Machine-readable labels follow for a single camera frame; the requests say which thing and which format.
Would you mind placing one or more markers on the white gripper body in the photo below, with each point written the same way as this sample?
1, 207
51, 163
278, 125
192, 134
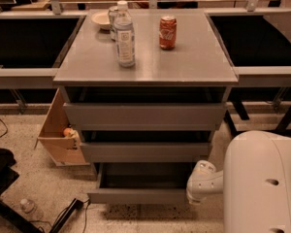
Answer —
197, 183

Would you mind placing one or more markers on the grey bottom drawer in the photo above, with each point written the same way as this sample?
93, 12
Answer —
141, 183

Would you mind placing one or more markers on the grey drawer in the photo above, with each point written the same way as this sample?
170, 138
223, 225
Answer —
129, 117
141, 183
145, 152

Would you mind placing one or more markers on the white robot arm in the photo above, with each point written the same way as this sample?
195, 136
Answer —
255, 182

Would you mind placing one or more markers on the grey middle drawer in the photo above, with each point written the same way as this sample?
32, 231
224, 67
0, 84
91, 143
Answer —
145, 152

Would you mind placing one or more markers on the grey drawer cabinet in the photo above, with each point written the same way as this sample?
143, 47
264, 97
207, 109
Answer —
91, 74

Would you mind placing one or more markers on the grey top drawer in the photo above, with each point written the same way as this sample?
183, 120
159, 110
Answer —
129, 117

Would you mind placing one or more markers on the black table leg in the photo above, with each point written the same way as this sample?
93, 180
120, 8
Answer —
233, 130

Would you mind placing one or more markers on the black power strip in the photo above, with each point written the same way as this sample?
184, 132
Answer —
75, 205

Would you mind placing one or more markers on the cardboard box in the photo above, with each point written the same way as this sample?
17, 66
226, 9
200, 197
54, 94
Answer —
63, 150

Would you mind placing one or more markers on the orange fruit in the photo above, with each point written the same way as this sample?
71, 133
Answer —
66, 131

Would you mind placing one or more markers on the red cola can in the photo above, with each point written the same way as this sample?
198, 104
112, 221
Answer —
167, 32

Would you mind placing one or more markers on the clear plastic water bottle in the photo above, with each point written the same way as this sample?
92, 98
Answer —
124, 35

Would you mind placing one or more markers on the plastic bottle on floor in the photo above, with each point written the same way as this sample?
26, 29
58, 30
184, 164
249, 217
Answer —
31, 210

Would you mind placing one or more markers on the white bowl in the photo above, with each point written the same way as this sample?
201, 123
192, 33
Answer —
101, 19

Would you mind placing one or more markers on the black chair base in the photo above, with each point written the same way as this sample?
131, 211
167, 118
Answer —
7, 177

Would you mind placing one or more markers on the left grey table frame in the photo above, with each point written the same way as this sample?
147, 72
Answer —
33, 46

